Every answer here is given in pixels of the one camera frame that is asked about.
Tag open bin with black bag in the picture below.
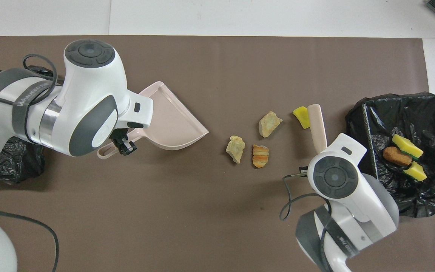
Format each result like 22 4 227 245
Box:
345 92 435 219

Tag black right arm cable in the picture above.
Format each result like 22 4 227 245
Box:
280 173 333 272

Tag box covered by black bag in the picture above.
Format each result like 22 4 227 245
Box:
0 66 57 185

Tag brown table mat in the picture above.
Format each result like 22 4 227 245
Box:
0 36 435 272

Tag beige hand brush black bristles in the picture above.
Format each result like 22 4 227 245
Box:
306 104 328 155

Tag brown peanut toy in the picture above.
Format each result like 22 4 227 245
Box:
383 146 413 167

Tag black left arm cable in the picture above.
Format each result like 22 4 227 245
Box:
0 54 60 272

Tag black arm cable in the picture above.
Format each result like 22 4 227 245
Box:
0 54 60 272
280 173 333 272

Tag beige plastic dustpan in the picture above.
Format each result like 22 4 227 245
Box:
97 81 210 159

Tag orange croissant toy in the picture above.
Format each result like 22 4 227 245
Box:
252 144 270 169

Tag pale rock chunk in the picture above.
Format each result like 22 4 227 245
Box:
225 135 247 165
259 111 283 138

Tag green and yellow sponge piece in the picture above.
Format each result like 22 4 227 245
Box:
392 134 424 159

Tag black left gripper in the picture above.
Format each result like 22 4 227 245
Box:
110 128 138 156

